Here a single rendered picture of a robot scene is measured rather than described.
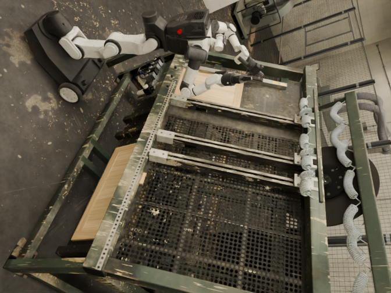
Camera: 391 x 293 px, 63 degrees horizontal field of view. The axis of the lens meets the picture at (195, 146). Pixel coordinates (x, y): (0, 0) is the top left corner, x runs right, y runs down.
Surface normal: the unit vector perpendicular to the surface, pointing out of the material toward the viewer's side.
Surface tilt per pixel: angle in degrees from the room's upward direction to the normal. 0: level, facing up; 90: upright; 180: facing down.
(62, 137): 0
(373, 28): 90
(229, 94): 56
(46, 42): 0
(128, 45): 90
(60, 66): 0
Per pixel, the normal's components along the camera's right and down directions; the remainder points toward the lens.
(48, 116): 0.85, -0.19
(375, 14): -0.22, 0.71
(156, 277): 0.08, -0.64
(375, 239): -0.48, -0.65
